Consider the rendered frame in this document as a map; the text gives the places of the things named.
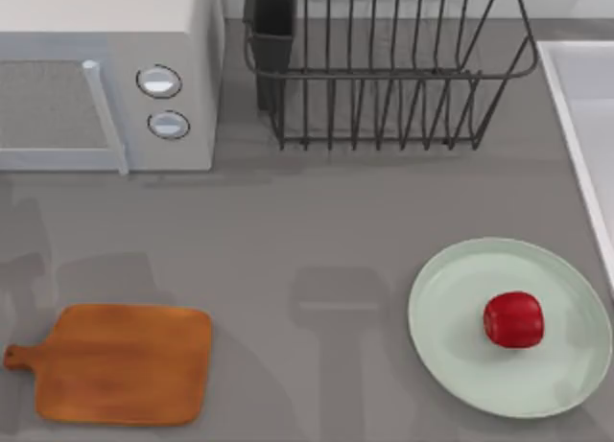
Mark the dark cutlery holder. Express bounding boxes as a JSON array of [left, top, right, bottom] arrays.
[[242, 0, 298, 111]]

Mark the microwave oven door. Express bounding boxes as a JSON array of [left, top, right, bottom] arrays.
[[0, 41, 127, 171]]

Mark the round microwave knob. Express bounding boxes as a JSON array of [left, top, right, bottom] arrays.
[[135, 63, 183, 100], [146, 109, 192, 140]]

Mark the pale green plate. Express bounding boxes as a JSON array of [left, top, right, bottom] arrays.
[[407, 237, 614, 419]]

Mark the pale microwave oven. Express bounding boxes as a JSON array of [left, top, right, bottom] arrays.
[[0, 0, 226, 175]]

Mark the dark wire dish rack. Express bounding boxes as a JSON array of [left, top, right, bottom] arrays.
[[242, 0, 538, 151]]

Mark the red apple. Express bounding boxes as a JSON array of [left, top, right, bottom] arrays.
[[483, 291, 546, 350]]

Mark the pale microwave door handle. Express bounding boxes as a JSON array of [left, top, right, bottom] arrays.
[[82, 59, 130, 176]]

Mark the wooden cutting board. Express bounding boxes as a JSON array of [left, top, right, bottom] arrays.
[[3, 303, 213, 427]]

